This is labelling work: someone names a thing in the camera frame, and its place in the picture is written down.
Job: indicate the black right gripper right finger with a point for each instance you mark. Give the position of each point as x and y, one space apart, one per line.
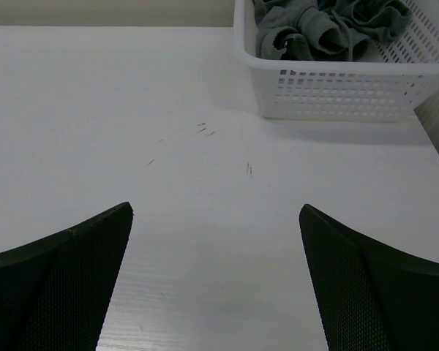
370 296

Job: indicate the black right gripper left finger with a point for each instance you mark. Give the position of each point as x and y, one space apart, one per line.
55 292

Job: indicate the grey cotton shorts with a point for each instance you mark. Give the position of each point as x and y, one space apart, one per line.
306 30

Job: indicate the white plastic laundry basket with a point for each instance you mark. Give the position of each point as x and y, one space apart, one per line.
385 85

